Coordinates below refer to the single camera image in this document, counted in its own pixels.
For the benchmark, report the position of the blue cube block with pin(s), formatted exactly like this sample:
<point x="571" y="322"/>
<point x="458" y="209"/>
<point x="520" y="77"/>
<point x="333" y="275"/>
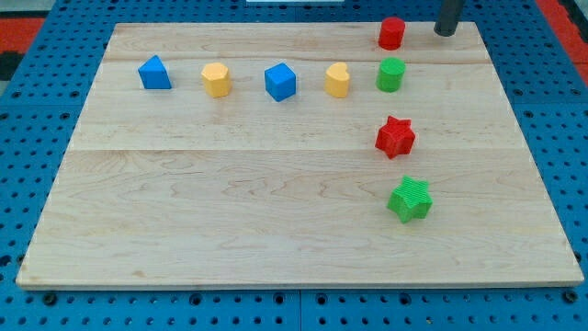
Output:
<point x="280" y="82"/>

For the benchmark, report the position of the light wooden board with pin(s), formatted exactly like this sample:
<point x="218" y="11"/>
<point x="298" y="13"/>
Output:
<point x="172" y="189"/>

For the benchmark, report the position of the yellow heart block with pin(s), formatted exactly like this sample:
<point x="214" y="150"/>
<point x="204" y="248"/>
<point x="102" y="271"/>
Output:
<point x="337" y="80"/>

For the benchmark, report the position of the red star block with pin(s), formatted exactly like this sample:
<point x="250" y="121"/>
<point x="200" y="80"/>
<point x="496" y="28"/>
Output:
<point x="395" y="137"/>

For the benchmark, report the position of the yellow hexagon block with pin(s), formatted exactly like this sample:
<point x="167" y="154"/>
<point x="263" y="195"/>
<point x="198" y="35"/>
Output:
<point x="216" y="79"/>

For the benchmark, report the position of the green star block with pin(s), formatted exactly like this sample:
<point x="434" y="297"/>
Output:
<point x="411" y="199"/>

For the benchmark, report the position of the green cylinder block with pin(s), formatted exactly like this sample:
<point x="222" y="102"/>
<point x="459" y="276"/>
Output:
<point x="390" y="74"/>

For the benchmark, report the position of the red cylinder block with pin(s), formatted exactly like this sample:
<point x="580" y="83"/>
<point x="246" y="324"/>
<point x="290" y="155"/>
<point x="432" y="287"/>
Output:
<point x="391" y="33"/>

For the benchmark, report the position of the blue triangle block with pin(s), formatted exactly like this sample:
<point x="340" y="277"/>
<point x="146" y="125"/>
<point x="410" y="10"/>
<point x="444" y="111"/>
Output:
<point x="153" y="74"/>

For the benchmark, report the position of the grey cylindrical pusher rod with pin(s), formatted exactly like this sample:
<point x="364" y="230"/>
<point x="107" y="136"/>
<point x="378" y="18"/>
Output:
<point x="449" y="17"/>

